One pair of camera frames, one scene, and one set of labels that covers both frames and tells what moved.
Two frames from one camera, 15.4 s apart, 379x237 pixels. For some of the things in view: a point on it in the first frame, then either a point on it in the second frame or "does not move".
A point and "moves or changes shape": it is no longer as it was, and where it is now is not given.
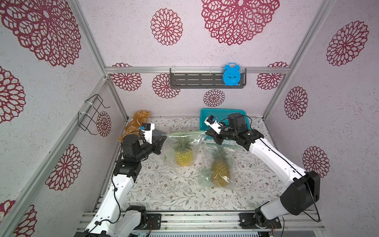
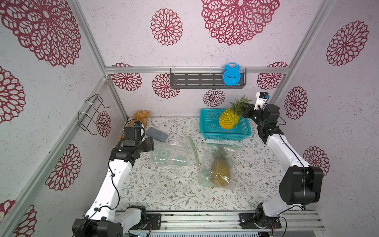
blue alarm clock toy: [231, 74] does not move
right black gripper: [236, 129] to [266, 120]
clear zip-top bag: [218, 169] does not move
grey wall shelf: [203, 78] does not move
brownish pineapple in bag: [220, 170] does not move
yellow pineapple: [184, 154] to [229, 118]
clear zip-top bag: [181, 149] moves or changes shape
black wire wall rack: [94, 103] does not move
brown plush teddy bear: [139, 117] does not move
